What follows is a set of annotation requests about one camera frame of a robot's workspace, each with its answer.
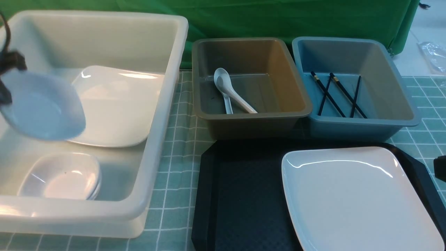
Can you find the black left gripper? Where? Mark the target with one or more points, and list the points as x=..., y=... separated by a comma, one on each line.
x=9, y=60

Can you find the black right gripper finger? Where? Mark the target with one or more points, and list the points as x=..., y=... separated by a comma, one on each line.
x=439, y=164

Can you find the large white square plate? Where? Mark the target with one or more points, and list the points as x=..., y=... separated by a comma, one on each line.
x=355, y=199

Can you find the small white square bowl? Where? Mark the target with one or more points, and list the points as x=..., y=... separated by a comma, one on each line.
x=65, y=175

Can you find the black chopstick gold band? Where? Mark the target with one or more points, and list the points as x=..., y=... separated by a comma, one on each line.
x=322, y=87
x=346, y=93

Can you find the white ceramic soup spoon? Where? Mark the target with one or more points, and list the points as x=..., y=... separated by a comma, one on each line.
x=223, y=83

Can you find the white square plate in tub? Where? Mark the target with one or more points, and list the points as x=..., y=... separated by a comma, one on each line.
x=119, y=105

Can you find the clear plastic bag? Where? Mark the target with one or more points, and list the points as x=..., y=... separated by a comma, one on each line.
x=435, y=56

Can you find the blue plastic bin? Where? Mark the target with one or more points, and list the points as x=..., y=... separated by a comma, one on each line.
x=382, y=95

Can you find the large white plastic tub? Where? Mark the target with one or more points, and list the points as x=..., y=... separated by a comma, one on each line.
x=62, y=43

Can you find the black chopstick in bin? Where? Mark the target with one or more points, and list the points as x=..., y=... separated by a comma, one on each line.
x=324, y=97
x=354, y=103

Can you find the green backdrop cloth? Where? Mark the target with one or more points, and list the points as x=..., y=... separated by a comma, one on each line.
x=385, y=21

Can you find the brown plastic bin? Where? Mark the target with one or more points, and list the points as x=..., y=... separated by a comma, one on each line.
x=263, y=73

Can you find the black serving tray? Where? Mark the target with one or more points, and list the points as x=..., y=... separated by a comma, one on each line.
x=241, y=205

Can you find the green checkered table mat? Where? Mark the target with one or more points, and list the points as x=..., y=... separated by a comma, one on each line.
x=168, y=224

